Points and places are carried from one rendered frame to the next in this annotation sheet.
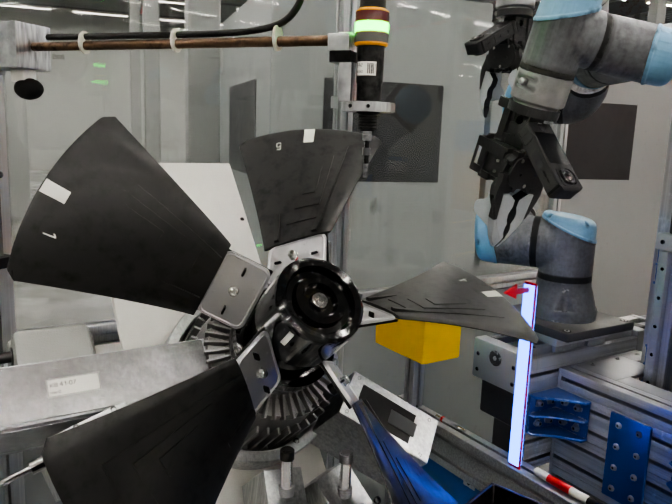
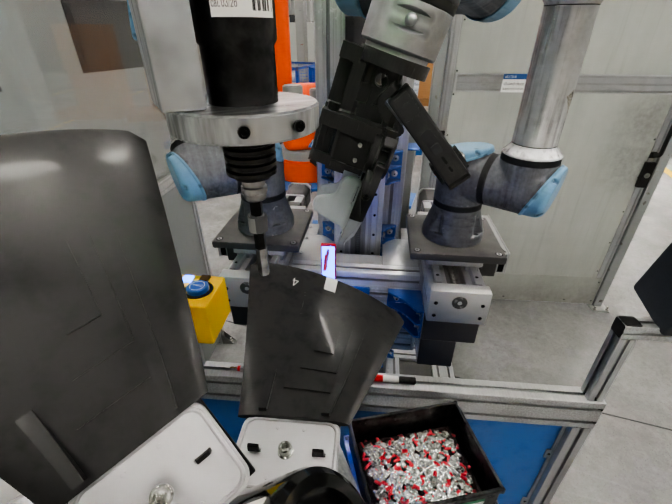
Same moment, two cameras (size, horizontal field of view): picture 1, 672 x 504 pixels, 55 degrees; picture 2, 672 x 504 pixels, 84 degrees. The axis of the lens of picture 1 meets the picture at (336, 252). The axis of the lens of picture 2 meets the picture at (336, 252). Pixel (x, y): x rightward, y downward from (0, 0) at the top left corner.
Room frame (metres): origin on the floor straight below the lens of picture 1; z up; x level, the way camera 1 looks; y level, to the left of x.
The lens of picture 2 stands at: (0.72, 0.08, 1.49)
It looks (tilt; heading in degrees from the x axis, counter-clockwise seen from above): 31 degrees down; 308
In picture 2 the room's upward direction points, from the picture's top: straight up
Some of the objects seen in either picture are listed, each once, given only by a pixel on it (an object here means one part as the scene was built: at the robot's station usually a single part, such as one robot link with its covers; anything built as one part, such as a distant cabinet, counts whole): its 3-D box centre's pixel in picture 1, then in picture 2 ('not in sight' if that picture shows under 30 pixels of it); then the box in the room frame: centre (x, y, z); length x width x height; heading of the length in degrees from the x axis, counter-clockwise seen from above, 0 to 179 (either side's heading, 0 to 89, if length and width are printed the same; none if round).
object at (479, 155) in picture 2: not in sight; (465, 172); (1.00, -0.78, 1.20); 0.13 x 0.12 x 0.14; 178
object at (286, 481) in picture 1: (286, 471); not in sight; (0.78, 0.05, 0.99); 0.02 x 0.02 x 0.06
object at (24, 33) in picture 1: (10, 47); not in sight; (1.10, 0.55, 1.54); 0.10 x 0.07 x 0.09; 68
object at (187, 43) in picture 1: (172, 43); not in sight; (0.98, 0.25, 1.54); 0.54 x 0.01 x 0.01; 68
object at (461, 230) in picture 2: not in sight; (454, 216); (1.01, -0.78, 1.09); 0.15 x 0.15 x 0.10
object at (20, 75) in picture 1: (28, 84); not in sight; (1.09, 0.51, 1.49); 0.05 x 0.04 x 0.05; 68
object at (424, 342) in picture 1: (417, 332); (181, 309); (1.31, -0.18, 1.02); 0.16 x 0.10 x 0.11; 33
